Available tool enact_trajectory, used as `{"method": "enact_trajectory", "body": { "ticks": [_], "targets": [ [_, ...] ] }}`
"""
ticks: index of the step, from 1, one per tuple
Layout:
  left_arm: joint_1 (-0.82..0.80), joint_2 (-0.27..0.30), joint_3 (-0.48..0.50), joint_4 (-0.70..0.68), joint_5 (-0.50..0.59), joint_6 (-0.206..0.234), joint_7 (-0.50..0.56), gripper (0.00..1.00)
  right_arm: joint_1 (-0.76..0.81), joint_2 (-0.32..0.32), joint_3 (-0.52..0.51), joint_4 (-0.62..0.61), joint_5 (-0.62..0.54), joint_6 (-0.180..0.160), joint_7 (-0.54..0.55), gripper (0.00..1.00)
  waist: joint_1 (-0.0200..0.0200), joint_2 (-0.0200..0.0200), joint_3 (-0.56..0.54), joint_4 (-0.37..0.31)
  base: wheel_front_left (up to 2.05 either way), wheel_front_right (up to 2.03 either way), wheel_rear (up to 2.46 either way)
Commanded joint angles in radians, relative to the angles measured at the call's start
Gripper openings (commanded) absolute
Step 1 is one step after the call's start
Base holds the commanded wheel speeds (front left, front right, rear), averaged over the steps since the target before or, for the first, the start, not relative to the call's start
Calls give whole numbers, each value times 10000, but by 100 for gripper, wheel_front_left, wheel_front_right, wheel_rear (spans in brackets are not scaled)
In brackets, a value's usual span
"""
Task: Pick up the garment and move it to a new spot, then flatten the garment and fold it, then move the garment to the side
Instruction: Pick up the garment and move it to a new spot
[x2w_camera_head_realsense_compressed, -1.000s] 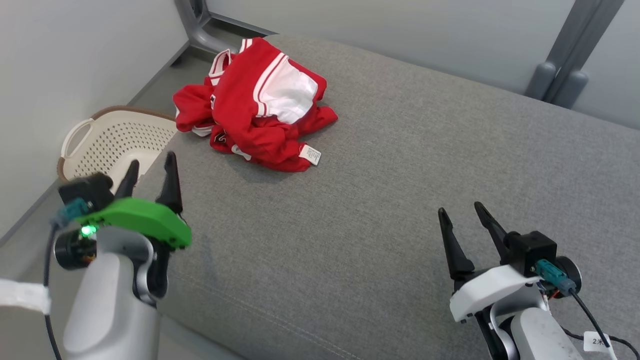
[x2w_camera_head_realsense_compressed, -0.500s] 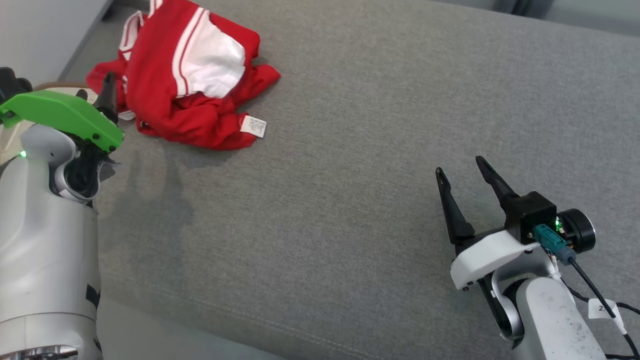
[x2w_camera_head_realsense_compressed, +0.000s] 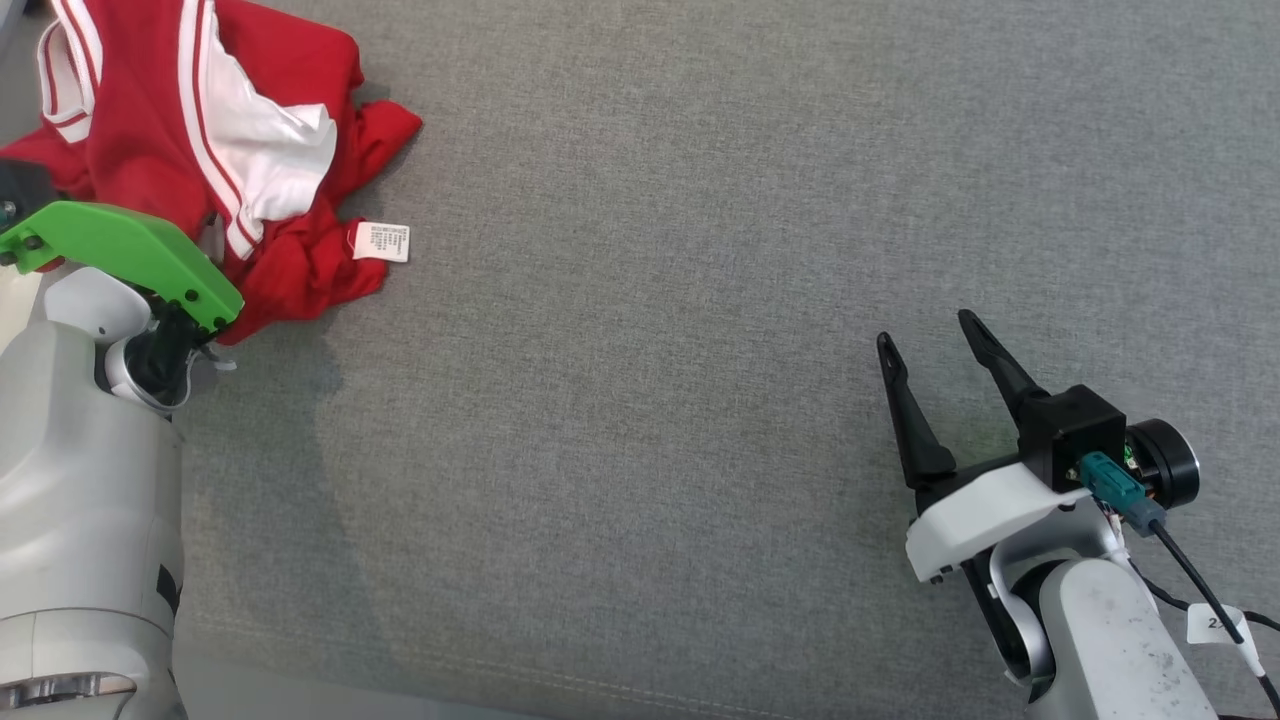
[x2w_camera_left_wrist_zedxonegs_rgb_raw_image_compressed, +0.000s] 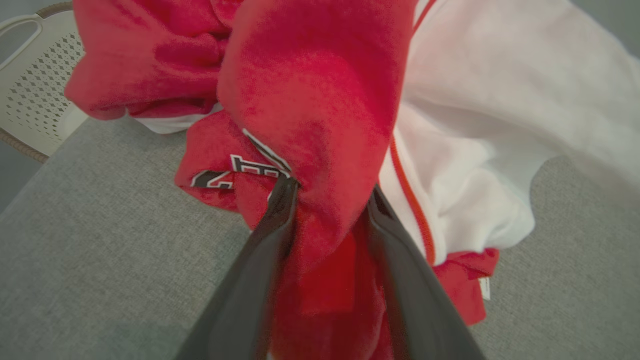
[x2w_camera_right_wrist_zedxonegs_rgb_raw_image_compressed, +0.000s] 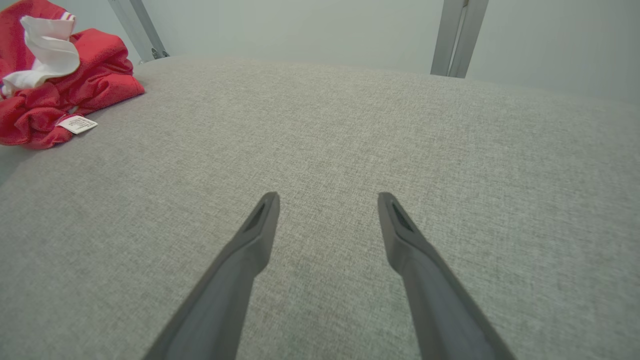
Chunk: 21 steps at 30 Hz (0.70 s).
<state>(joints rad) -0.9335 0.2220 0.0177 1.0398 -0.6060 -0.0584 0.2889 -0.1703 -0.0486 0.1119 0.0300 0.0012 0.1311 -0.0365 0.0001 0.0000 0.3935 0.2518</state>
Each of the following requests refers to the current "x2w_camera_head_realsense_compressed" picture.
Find red basketball jersey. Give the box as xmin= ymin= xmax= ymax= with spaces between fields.
xmin=0 ymin=0 xmax=424 ymax=346

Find teal right camera connector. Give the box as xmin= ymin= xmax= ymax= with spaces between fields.
xmin=1078 ymin=452 xmax=1169 ymax=536

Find white cable label tag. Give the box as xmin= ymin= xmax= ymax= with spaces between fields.
xmin=1187 ymin=603 xmax=1263 ymax=676

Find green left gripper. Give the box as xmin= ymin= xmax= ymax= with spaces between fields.
xmin=0 ymin=200 xmax=246 ymax=336

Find black right camera cable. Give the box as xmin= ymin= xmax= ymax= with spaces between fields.
xmin=1148 ymin=520 xmax=1280 ymax=716

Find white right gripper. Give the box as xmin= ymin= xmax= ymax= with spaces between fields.
xmin=877 ymin=310 xmax=1093 ymax=586

